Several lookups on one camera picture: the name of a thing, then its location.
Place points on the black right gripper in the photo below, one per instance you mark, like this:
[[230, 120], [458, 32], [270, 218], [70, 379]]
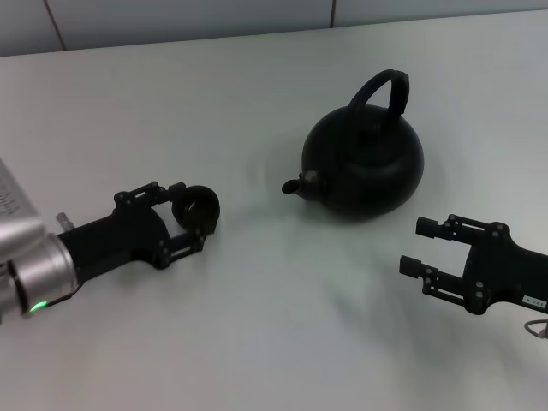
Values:
[[492, 269]]

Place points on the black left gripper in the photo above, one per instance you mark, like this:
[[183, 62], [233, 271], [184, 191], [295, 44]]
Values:
[[120, 240]]

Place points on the small black teacup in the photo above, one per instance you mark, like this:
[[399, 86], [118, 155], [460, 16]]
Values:
[[201, 212]]

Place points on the black round teapot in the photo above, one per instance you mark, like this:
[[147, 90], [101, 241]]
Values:
[[364, 188]]

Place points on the black teapot lid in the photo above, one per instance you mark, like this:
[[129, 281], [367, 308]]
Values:
[[377, 150]]

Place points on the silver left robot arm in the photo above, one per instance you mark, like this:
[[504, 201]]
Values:
[[43, 269]]

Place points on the left gripper metal plug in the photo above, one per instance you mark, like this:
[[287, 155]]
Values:
[[65, 222]]

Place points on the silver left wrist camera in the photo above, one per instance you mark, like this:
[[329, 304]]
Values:
[[17, 205]]

